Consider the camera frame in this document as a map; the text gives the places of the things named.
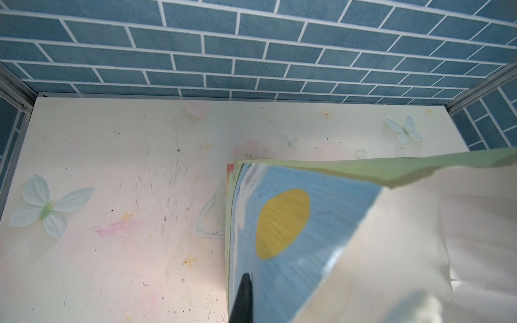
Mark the pastel printed paper bag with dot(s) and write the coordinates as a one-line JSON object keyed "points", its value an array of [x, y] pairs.
{"points": [[430, 239]]}

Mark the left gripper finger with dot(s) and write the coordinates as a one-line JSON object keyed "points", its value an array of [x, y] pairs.
{"points": [[242, 311]]}

